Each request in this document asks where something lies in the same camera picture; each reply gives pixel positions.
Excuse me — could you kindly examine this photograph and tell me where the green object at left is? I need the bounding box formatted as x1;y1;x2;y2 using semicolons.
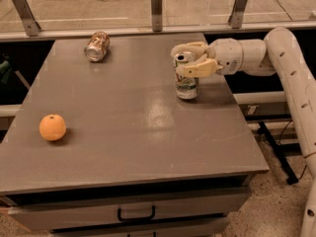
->
0;60;12;84

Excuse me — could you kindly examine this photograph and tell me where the black metal floor stand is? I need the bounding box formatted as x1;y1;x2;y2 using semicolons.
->
257;120;299;185

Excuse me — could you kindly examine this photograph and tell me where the left metal railing bracket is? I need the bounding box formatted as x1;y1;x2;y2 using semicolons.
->
12;0;41;37

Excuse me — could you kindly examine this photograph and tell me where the grey lower drawer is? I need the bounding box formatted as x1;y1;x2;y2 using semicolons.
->
51;217;229;237

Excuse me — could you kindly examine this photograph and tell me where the silver green 7up can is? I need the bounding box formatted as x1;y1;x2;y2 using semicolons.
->
173;51;198;100

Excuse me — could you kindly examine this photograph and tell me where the black floor cable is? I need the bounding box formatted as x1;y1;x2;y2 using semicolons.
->
276;118;307;180

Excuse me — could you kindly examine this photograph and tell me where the middle metal railing bracket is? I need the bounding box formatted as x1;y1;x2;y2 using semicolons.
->
151;0;163;32

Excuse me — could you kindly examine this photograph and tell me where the grey drawer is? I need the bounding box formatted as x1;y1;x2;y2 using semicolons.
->
51;217;229;237
9;187;251;230

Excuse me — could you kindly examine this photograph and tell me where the right metal railing bracket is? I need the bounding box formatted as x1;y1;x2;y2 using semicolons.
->
228;0;248;29

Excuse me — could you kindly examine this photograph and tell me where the grey upper drawer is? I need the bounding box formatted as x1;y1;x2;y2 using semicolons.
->
9;187;251;230

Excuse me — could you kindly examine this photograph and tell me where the black upper drawer handle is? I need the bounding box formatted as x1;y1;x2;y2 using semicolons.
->
117;205;156;222

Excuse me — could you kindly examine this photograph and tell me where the gold brown soda can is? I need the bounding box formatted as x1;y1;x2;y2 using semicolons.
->
84;32;110;62

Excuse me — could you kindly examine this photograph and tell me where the metal railing bracket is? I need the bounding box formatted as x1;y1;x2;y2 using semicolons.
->
12;0;41;37
228;0;248;29
151;0;163;32

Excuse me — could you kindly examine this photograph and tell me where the black drawer handle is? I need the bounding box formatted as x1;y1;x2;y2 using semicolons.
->
117;205;156;222
126;231;157;237

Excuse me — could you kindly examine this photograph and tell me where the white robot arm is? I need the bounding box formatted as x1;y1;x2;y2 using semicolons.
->
171;28;316;237

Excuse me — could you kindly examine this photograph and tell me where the orange fruit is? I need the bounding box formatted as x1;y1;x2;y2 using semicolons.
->
39;115;66;141

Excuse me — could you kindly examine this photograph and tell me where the black lower drawer handle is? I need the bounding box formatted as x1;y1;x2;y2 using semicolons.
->
126;231;157;237

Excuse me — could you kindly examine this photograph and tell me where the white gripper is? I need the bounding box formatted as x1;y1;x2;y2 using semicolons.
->
171;39;243;78

